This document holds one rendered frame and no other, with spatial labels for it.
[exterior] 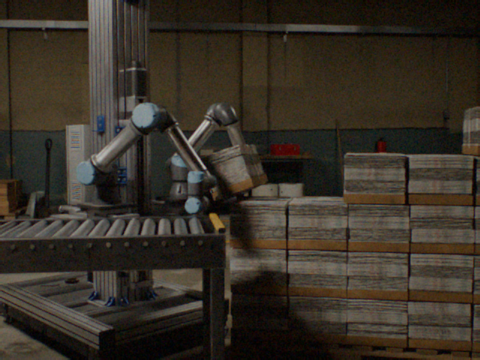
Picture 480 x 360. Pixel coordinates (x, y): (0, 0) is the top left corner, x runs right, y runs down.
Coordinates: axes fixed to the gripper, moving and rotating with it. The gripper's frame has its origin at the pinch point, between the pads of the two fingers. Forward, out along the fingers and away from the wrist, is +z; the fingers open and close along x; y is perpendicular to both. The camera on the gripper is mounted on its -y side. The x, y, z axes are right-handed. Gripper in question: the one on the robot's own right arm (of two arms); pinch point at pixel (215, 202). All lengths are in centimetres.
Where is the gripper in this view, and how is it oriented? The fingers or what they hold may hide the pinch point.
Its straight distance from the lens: 301.5
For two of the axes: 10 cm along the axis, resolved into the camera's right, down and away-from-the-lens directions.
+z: 2.5, -0.6, 9.7
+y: -3.4, -9.4, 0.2
